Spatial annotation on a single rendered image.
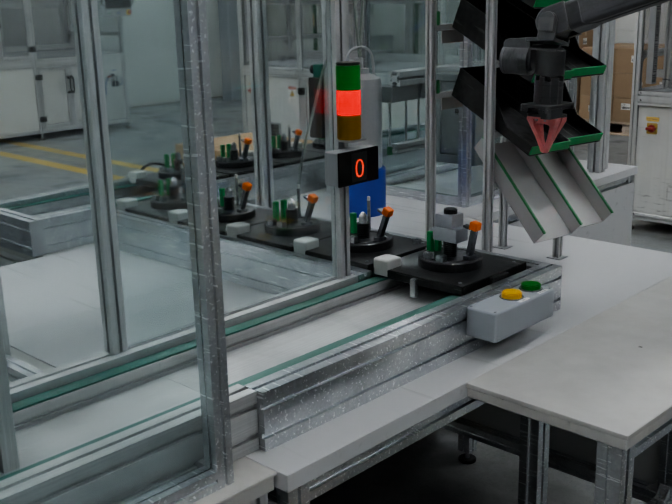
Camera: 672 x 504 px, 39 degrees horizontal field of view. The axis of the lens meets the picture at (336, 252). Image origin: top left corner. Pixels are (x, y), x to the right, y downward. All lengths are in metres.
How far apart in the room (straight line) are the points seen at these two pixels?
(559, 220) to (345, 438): 0.95
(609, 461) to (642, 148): 4.79
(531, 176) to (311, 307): 0.71
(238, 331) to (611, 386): 0.69
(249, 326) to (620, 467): 0.71
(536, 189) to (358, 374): 0.86
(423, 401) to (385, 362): 0.09
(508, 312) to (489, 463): 1.52
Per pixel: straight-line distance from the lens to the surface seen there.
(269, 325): 1.83
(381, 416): 1.61
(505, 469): 3.27
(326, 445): 1.52
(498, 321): 1.81
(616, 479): 1.66
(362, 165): 1.95
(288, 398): 1.52
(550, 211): 2.29
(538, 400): 1.69
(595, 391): 1.75
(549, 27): 1.89
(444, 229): 2.04
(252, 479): 1.44
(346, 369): 1.61
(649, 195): 6.37
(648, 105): 6.28
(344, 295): 1.96
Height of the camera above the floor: 1.55
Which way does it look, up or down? 16 degrees down
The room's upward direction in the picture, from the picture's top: 1 degrees counter-clockwise
